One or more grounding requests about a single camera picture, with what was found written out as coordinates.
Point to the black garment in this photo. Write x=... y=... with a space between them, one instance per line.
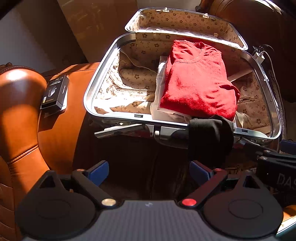
x=208 y=141

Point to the brown leather sofa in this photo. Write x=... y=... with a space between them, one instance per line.
x=41 y=201

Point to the white charger plug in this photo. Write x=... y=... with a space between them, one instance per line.
x=258 y=54

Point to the silver suitcase floral lining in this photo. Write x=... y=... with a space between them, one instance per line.
x=122 y=88

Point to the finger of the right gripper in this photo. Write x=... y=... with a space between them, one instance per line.
x=255 y=152
x=287 y=146

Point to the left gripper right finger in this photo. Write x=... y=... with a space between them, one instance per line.
x=208 y=181

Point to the white folded garment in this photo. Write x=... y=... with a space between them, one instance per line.
x=157 y=111

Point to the small black product box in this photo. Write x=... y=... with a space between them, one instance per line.
x=55 y=94

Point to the red sweater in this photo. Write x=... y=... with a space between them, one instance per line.
x=196 y=82

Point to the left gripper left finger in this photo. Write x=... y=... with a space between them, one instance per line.
x=89 y=182

